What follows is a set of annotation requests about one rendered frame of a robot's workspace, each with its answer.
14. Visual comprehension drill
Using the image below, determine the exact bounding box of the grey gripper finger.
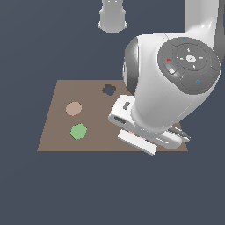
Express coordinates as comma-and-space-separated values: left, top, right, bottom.
169, 125, 192, 142

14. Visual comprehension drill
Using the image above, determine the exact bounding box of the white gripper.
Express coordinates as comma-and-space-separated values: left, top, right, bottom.
107, 94, 189, 156

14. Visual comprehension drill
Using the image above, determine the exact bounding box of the brown slot board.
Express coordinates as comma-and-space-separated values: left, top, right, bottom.
37, 79, 189, 153

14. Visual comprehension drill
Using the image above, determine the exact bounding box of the green hexagon peg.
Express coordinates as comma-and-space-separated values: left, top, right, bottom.
69, 122, 88, 141

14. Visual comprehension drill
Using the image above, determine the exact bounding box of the tan round peg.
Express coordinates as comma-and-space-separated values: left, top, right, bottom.
65, 101, 83, 117

